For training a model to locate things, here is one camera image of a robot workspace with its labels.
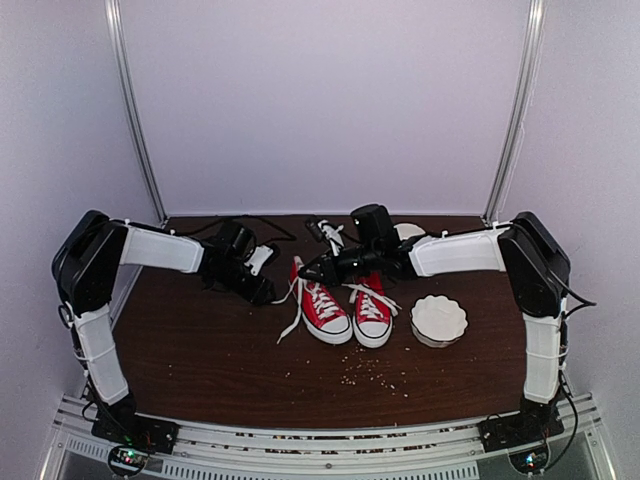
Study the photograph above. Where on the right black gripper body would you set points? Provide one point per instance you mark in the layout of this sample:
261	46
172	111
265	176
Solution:
369	254

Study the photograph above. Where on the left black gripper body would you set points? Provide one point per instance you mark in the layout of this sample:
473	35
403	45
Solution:
231	279

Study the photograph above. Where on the red canvas sneaker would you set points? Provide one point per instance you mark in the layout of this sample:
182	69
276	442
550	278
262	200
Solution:
373	311
316	308

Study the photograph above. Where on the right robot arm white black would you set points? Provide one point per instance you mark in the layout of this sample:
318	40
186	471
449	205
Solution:
537	267

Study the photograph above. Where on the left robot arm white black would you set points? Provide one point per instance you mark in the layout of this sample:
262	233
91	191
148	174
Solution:
88	264

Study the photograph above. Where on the black bowl white inside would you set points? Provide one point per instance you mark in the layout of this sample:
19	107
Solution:
410	232

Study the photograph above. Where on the white scalloped ceramic bowl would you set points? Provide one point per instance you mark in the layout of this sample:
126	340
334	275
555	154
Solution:
437	321

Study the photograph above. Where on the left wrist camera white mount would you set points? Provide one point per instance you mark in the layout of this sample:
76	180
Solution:
262	255

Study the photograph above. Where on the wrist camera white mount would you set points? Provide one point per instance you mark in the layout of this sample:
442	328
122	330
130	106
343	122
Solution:
322	230
262	255

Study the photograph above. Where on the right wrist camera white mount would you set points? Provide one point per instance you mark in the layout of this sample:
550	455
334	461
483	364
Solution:
322	230

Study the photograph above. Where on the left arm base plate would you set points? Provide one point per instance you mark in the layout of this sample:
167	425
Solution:
147	434

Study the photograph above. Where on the aluminium front rail frame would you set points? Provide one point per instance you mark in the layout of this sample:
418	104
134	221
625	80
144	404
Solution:
446	450

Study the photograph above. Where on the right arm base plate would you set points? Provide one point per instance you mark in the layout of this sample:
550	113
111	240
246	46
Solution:
507	432

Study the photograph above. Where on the left aluminium corner post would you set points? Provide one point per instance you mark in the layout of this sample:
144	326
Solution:
116	33

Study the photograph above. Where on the aluminium corner post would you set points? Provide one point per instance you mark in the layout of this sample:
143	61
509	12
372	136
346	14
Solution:
116	33
514	136

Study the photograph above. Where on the right aluminium corner post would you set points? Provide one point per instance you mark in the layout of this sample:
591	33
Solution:
514	136

